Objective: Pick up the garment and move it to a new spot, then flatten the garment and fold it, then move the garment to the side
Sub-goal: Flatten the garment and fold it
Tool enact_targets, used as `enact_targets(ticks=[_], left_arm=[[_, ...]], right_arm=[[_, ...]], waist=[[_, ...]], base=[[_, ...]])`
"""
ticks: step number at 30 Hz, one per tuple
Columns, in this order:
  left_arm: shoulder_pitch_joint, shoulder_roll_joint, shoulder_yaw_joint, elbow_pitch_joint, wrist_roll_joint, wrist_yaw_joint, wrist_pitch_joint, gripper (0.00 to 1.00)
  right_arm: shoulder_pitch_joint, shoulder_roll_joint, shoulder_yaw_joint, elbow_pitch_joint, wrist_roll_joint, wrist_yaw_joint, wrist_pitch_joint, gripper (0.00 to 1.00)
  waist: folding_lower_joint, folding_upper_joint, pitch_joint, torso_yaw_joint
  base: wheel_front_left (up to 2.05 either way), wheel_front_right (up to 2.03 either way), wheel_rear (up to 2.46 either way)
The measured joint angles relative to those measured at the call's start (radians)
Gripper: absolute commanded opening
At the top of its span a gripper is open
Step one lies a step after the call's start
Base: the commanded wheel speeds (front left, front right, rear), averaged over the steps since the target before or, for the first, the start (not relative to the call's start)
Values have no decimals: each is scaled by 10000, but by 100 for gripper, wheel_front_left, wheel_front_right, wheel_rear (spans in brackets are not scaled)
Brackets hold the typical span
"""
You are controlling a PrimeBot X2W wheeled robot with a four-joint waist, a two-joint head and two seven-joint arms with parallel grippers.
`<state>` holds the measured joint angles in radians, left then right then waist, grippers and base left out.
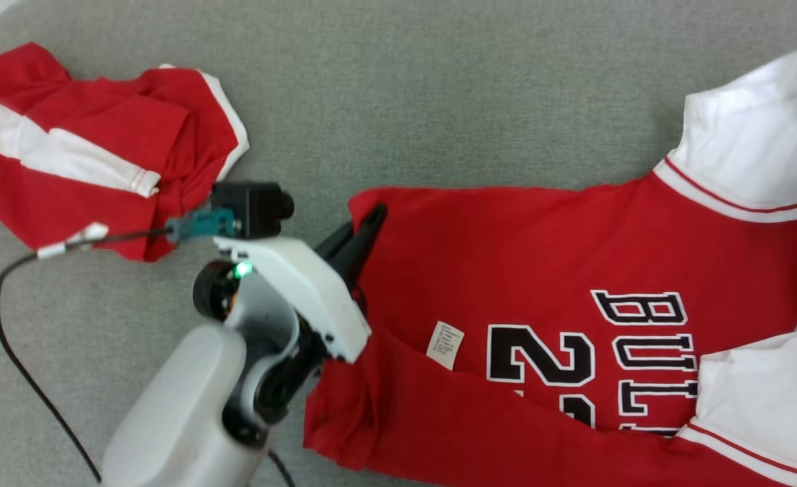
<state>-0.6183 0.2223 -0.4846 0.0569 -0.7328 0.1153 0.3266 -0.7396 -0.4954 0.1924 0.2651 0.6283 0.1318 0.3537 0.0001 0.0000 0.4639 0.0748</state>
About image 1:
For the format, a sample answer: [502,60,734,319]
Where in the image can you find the red shorts with white stripe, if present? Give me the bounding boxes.
[0,42,250,262]

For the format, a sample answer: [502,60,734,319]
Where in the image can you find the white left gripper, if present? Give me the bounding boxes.
[212,203,389,364]

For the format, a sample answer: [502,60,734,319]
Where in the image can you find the red Bulls basketball jersey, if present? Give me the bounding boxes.
[304,51,797,487]

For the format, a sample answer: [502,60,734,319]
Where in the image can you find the grey fabric sofa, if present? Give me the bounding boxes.
[0,0,797,487]

